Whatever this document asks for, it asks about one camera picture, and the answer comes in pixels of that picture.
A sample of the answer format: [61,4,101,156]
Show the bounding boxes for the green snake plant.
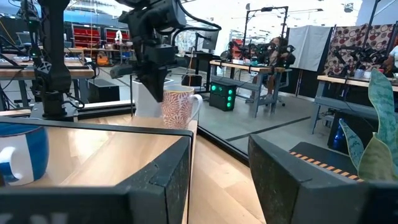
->
[338,67,398,183]

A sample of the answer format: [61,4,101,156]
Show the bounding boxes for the black computer blue light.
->
[326,108,379,156]

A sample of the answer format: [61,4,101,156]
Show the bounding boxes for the wooden shelf rack black frame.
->
[0,74,200,224]

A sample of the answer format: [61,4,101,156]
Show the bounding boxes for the black mat hazard stripe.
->
[288,141,365,183]

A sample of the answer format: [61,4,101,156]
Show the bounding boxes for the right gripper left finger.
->
[0,135,192,224]

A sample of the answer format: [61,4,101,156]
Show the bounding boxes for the shelf with red bins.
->
[71,24,131,49]

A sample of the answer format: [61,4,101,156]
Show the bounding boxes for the wooden workbench grey legs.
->
[310,74,398,135]
[209,59,286,119]

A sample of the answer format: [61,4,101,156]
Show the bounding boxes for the white curtain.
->
[286,24,333,73]

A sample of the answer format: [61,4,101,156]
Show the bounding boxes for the circle patterned cloth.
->
[322,23,396,77]

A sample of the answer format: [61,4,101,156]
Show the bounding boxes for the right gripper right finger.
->
[248,133,398,224]

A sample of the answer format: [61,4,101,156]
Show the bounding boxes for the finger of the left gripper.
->
[137,66,169,104]

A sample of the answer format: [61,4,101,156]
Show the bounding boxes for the black monitor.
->
[201,30,220,52]

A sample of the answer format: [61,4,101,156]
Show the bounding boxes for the orange floral mug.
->
[160,85,204,130]

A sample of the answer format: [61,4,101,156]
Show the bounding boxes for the blue mug white handle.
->
[0,123,50,187]

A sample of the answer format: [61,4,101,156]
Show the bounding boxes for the white square cactus pot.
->
[132,77,175,118]

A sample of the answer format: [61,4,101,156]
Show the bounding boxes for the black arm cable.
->
[170,0,223,47]

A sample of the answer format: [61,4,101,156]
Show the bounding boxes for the black computer green lights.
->
[208,80,238,112]

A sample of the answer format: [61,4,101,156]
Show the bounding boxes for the black box under workbench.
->
[88,78,121,104]

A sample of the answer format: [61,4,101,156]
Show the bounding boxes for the person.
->
[262,36,296,100]
[382,45,398,78]

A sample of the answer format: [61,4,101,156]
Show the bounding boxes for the black overhead camera frame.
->
[242,5,289,47]

